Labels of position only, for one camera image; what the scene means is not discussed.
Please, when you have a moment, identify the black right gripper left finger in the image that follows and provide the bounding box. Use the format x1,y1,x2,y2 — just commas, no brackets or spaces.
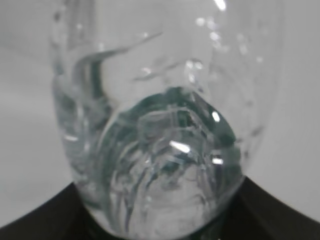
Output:
0,183,110,240

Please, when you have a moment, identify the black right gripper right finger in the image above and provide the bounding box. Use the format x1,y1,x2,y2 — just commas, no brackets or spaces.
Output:
199,178,320,240

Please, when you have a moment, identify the clear green-label water bottle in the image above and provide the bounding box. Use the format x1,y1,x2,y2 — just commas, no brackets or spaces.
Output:
50,0,284,240

